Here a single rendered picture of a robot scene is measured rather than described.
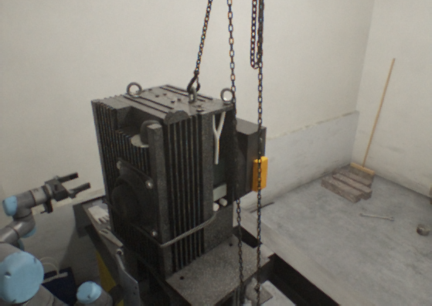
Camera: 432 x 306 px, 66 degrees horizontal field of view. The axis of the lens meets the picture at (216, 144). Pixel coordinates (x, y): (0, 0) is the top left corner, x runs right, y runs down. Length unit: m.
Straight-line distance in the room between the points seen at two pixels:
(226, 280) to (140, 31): 1.67
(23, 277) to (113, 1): 1.76
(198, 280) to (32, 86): 1.49
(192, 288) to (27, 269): 0.73
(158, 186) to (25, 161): 1.30
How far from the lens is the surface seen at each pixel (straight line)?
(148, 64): 2.50
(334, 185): 4.01
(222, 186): 1.61
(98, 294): 1.39
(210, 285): 1.56
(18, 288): 1.08
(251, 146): 1.51
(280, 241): 2.18
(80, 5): 2.32
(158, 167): 1.27
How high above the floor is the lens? 2.04
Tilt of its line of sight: 24 degrees down
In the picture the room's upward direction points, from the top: straight up
